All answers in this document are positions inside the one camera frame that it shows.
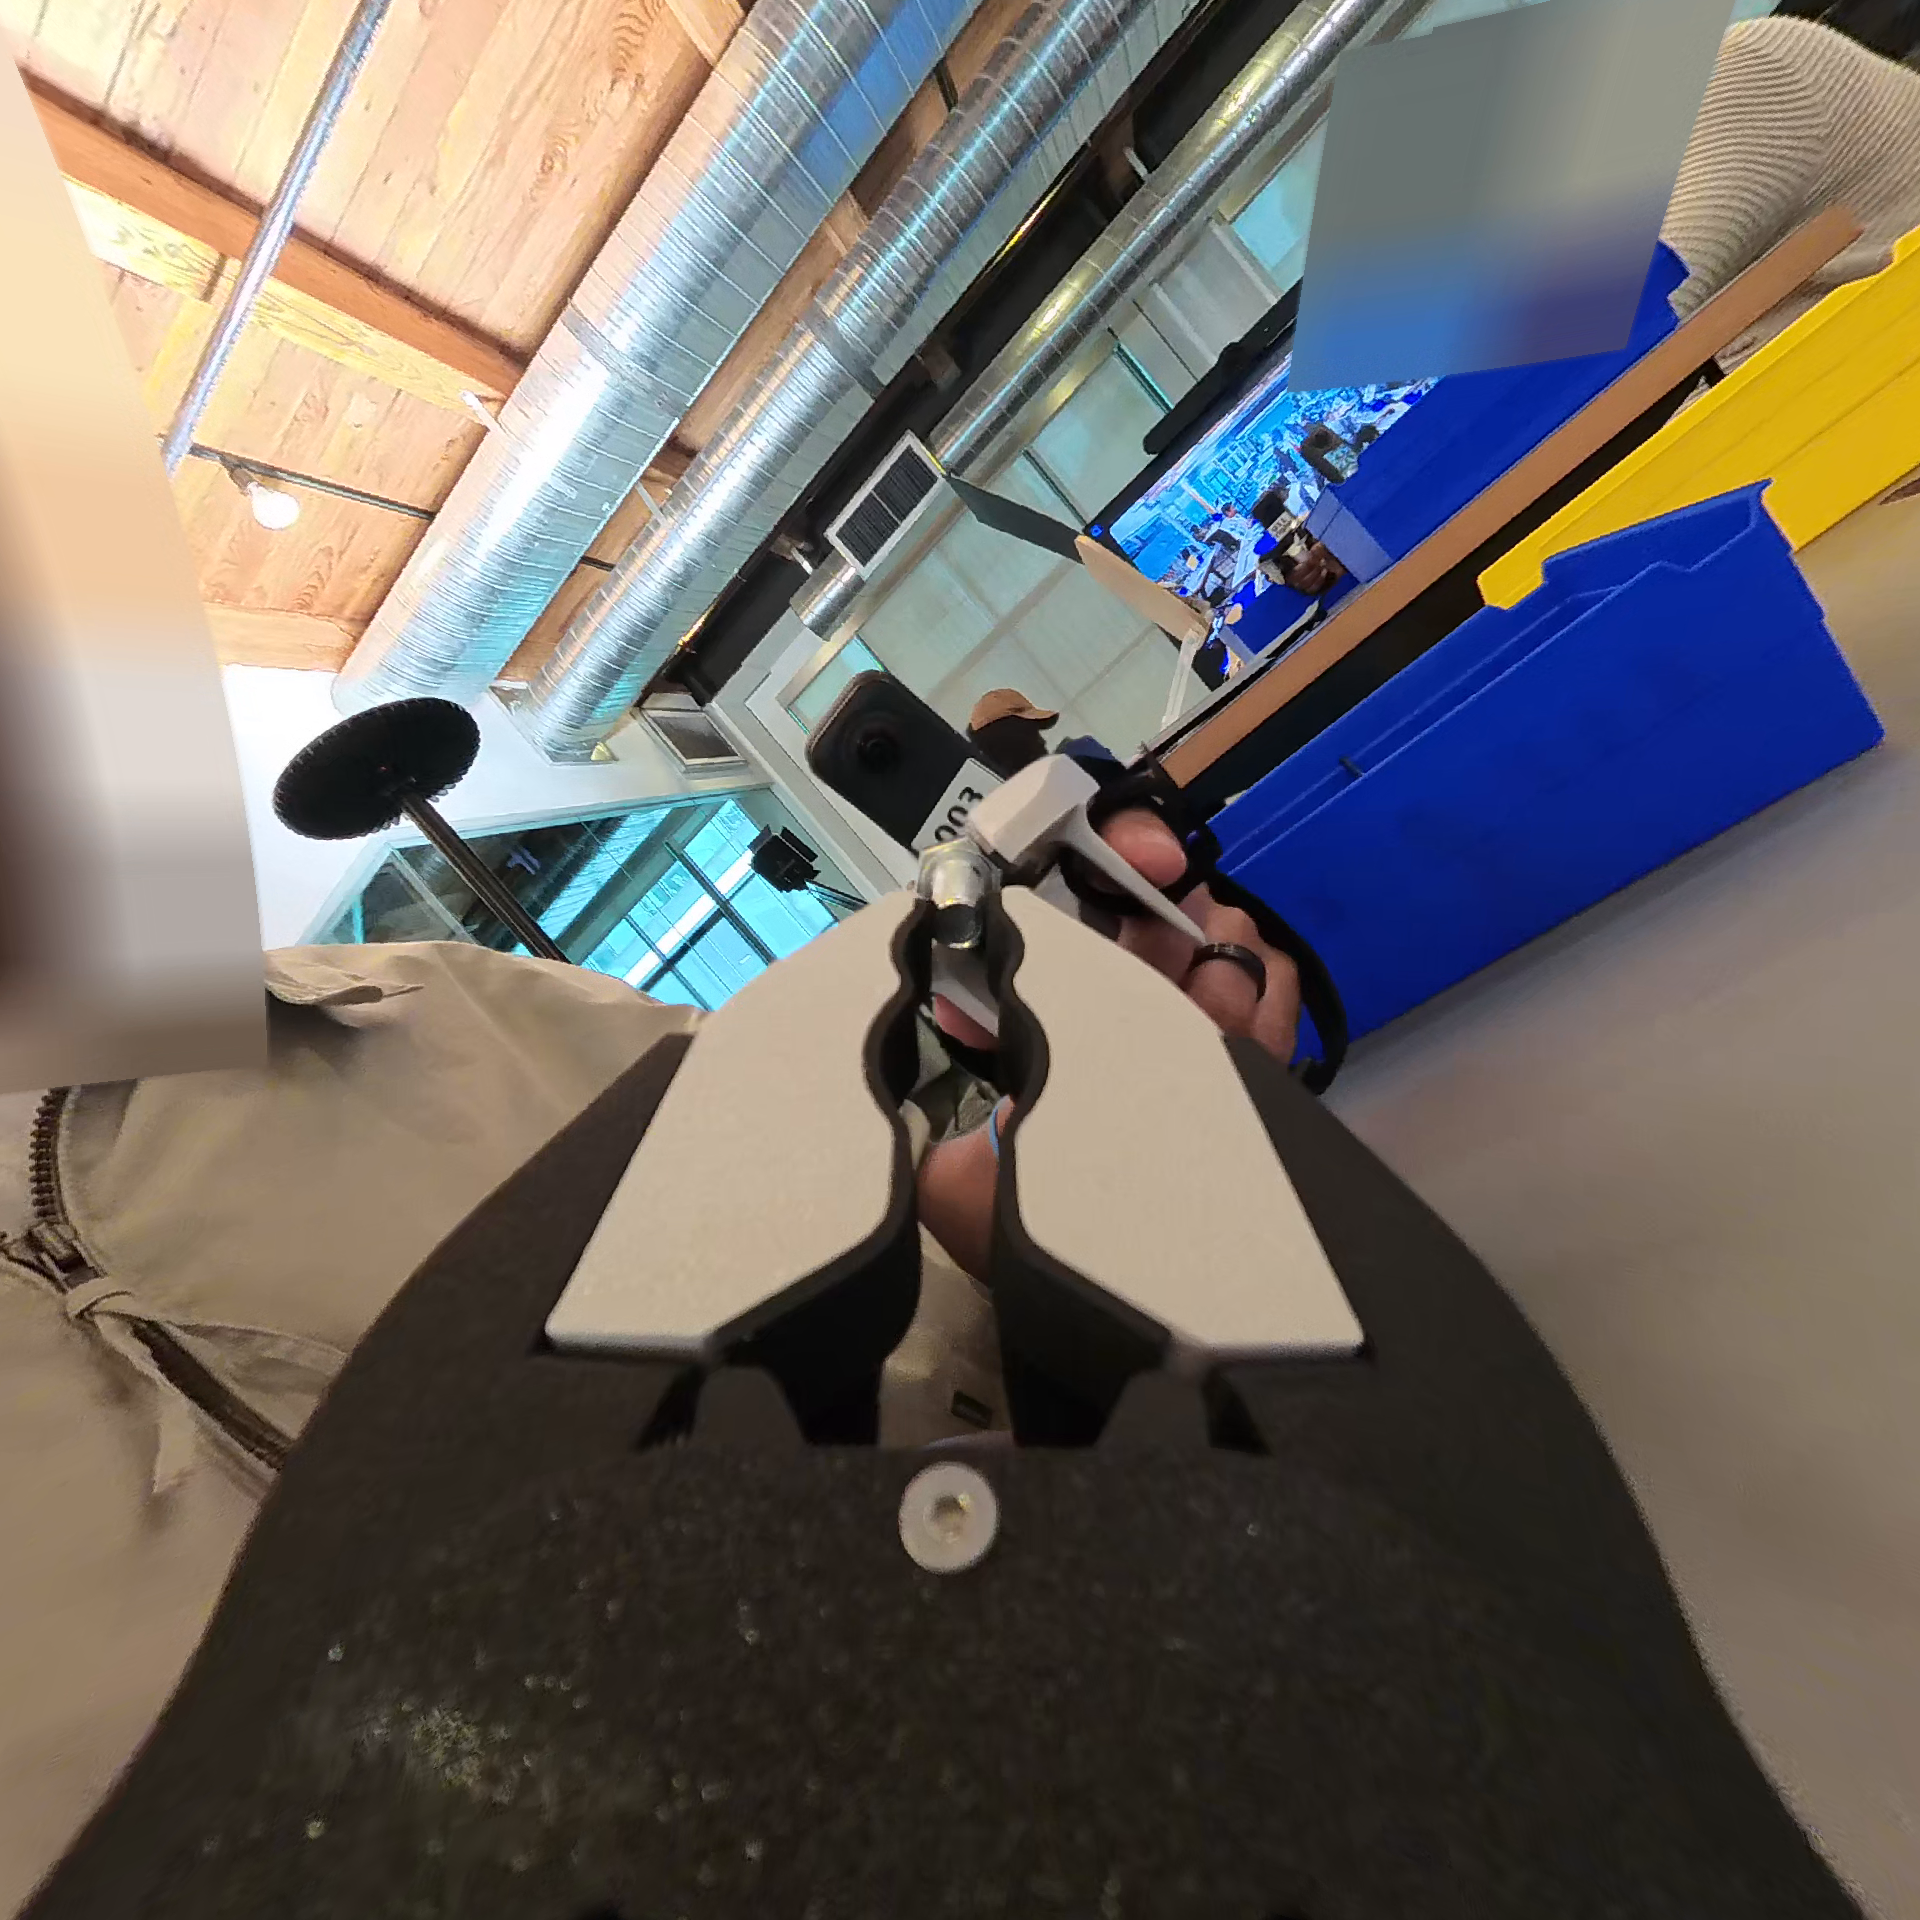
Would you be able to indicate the black video bar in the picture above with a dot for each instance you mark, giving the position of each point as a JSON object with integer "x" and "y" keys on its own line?
{"x": 1215, "y": 399}

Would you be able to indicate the ceiling spot lamp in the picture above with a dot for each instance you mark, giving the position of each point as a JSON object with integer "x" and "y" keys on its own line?
{"x": 272, "y": 503}

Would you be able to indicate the silver ventilation duct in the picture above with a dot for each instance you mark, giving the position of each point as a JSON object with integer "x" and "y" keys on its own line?
{"x": 691, "y": 556}
{"x": 1035, "y": 354}
{"x": 662, "y": 301}

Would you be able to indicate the person's left hand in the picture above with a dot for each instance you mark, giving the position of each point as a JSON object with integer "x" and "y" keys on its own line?
{"x": 1185, "y": 916}

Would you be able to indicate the television screen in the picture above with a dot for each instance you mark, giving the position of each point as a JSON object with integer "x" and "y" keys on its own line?
{"x": 1200, "y": 511}

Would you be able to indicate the white stand with wooden board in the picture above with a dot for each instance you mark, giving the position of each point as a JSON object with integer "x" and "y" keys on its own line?
{"x": 1142, "y": 587}

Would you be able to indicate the white ceiling vent unit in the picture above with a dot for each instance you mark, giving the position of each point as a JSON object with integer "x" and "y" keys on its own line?
{"x": 885, "y": 503}

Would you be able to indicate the wooden-edged table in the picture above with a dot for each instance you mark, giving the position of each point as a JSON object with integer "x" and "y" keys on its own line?
{"x": 1499, "y": 511}

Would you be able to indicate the black round disc stand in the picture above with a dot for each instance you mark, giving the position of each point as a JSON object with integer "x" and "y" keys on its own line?
{"x": 376, "y": 764}

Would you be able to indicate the silver bolt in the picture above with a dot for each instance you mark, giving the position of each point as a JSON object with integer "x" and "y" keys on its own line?
{"x": 961, "y": 922}

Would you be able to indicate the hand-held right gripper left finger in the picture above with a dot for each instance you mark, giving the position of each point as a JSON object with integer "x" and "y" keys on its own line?
{"x": 750, "y": 1171}

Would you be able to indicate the yellow plastic bin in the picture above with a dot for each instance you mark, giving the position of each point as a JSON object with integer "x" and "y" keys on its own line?
{"x": 1799, "y": 406}

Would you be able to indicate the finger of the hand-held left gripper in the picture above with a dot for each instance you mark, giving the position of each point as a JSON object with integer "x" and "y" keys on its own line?
{"x": 1050, "y": 826}
{"x": 967, "y": 998}

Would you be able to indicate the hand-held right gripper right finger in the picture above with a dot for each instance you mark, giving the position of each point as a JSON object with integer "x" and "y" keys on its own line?
{"x": 1170, "y": 1186}

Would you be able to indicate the black tripod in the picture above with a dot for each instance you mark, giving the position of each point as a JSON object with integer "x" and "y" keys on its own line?
{"x": 779, "y": 856}

